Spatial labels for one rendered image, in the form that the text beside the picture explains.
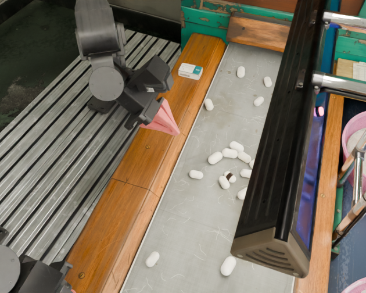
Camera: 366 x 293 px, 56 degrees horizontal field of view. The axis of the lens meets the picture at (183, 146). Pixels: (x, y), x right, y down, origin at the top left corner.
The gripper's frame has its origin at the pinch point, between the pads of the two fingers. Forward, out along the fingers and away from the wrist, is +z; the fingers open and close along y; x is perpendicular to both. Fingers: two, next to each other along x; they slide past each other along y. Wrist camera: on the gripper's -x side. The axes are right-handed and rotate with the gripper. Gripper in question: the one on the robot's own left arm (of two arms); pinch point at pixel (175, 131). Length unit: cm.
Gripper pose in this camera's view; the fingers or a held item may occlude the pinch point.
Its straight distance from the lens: 72.0
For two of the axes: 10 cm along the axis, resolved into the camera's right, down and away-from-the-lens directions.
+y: 3.3, -7.4, 5.8
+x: -6.1, 3.0, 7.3
